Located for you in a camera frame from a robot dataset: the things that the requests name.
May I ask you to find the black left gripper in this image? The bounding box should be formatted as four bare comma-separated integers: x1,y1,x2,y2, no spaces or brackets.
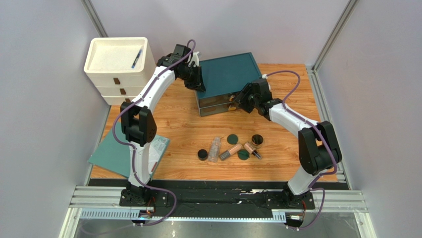
178,64,206,93

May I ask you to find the teal drawer organizer box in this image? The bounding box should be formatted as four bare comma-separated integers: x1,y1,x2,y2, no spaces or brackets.
195,52,262,117

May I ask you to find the gold round jar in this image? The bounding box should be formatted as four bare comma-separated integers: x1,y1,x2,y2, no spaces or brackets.
251,134,264,148

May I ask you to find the beige tube grey cap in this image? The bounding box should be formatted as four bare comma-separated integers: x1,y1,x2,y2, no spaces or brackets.
219,143,243,161

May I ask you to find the clear plastic bottle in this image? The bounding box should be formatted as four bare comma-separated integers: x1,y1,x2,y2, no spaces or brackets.
207,137,221,163

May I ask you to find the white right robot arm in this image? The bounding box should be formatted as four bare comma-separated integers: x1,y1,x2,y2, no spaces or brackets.
234,78,342,202

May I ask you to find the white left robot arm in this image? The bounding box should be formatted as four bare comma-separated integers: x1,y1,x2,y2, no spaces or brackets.
118,44,206,199

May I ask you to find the green round compact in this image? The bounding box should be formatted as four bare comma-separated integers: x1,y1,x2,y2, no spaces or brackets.
237,149,250,161
226,134,239,145

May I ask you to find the blue pen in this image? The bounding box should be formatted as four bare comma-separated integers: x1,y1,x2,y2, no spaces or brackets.
131,48,143,69

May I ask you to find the black round jar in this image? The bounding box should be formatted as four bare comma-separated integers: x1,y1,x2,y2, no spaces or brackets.
197,149,208,161

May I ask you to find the white drawer cabinet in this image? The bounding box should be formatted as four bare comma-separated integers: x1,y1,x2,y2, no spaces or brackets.
84,37,156,106

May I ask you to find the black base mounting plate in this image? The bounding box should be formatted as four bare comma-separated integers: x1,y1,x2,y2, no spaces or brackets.
119,180,316,218

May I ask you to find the teal booklet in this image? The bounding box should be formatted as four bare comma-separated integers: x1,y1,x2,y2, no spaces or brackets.
88,131,170,179

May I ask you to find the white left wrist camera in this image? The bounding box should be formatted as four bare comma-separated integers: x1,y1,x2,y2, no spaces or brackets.
189,52,201,67

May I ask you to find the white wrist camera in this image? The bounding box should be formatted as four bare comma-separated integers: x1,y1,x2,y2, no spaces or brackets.
189,52,201,67
262,74,271,90

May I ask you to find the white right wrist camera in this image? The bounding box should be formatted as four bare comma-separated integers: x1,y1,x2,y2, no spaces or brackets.
262,74,271,90

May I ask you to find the aluminium frame rail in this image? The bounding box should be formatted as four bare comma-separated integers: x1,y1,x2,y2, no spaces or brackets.
60,180,376,238

